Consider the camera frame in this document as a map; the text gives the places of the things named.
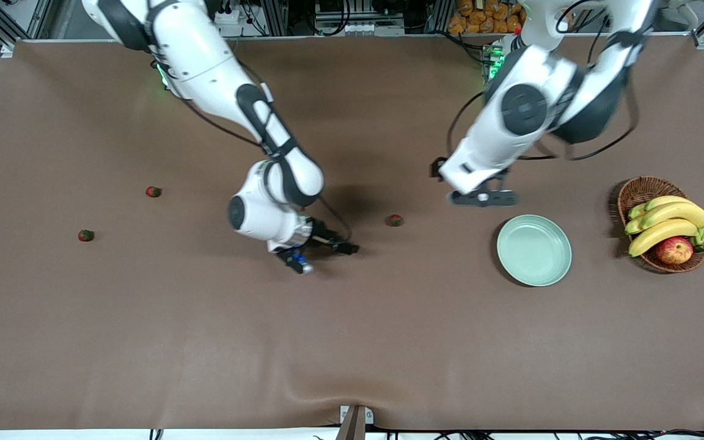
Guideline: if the brown wicker basket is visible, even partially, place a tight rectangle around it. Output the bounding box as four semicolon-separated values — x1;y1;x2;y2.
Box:
617;176;704;274

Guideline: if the pile of brown bread rolls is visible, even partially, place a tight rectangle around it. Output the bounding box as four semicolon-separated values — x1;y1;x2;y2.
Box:
448;0;527;34

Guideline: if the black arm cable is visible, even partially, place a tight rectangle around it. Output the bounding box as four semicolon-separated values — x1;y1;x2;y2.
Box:
150;58;354;244
447;12;641;163

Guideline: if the white terminal strip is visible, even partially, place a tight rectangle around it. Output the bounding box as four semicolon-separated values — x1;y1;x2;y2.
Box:
315;23;405;36

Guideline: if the red yellow apple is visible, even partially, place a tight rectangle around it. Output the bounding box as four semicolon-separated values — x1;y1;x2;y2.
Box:
656;236;694;265

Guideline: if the brown table cover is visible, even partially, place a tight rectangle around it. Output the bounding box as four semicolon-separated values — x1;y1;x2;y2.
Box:
0;34;704;431

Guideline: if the light green round plate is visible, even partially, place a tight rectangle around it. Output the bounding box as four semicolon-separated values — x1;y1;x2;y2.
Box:
497;214;573;287

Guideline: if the metal table bracket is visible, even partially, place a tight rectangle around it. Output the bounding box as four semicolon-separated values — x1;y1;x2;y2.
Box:
340;405;375;425

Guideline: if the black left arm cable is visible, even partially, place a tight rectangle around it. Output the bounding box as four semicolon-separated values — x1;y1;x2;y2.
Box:
447;12;641;163

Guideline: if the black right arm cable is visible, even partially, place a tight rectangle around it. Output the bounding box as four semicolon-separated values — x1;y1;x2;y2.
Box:
150;58;354;244

